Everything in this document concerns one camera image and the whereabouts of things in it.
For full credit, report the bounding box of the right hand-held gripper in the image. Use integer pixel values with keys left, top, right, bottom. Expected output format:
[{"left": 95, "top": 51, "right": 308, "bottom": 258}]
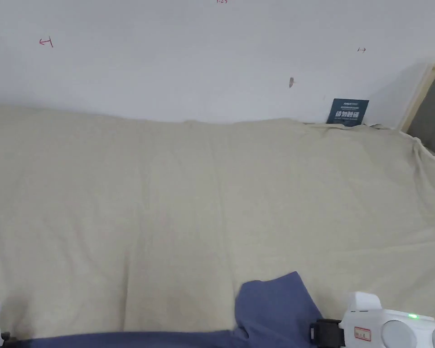
[{"left": 309, "top": 292, "right": 435, "bottom": 348}]

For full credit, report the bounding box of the dark blue shirt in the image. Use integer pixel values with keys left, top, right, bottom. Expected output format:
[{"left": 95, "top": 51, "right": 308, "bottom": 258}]
[{"left": 28, "top": 271, "right": 334, "bottom": 348}]

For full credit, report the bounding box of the bed with beige sheet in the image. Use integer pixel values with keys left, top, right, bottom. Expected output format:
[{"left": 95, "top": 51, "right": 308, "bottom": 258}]
[{"left": 0, "top": 105, "right": 435, "bottom": 348}]

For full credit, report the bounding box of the dark blue sign card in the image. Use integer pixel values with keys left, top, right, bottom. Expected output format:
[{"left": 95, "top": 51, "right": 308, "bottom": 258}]
[{"left": 326, "top": 98, "right": 370, "bottom": 127}]

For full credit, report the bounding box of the grey padded headboard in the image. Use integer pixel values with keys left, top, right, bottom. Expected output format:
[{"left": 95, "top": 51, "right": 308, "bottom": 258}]
[{"left": 396, "top": 56, "right": 435, "bottom": 160}]

